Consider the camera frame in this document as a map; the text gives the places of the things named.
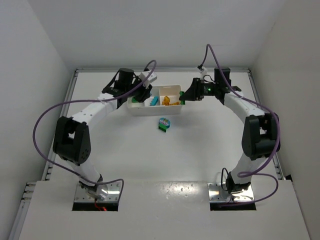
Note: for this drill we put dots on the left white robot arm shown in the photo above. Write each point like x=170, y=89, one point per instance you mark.
x=72, y=141

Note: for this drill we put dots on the teal 2x4 lego brick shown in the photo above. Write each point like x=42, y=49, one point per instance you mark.
x=155, y=101

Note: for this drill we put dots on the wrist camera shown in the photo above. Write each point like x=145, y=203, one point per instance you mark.
x=147, y=77
x=202, y=70

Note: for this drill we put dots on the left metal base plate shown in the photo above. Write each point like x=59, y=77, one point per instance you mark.
x=108, y=193

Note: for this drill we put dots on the white three-compartment tray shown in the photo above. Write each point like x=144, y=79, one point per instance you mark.
x=144, y=109

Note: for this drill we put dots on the green lego plate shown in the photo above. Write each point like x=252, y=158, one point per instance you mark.
x=181, y=98

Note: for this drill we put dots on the metal base plate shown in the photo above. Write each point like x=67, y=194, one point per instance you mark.
x=218, y=195
x=108, y=193

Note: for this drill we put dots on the yellow round face lego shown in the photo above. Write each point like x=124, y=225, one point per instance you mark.
x=166, y=101

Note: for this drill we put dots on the teal frog lily lego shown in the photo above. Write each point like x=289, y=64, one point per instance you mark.
x=165, y=121

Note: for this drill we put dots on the yellow lego plate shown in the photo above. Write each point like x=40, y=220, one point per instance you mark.
x=175, y=103

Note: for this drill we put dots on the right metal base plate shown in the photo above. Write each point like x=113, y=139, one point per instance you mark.
x=218, y=195

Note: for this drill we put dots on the green curved lego brick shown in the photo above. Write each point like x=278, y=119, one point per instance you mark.
x=162, y=127

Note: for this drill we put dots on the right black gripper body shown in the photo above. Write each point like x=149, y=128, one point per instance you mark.
x=194, y=89

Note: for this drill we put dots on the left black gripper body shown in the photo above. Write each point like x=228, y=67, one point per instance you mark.
x=144, y=92

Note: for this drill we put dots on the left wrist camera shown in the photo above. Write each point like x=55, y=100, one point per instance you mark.
x=147, y=77

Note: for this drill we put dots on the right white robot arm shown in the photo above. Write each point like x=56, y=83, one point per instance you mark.
x=259, y=130

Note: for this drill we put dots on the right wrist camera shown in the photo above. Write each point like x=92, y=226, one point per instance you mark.
x=202, y=70

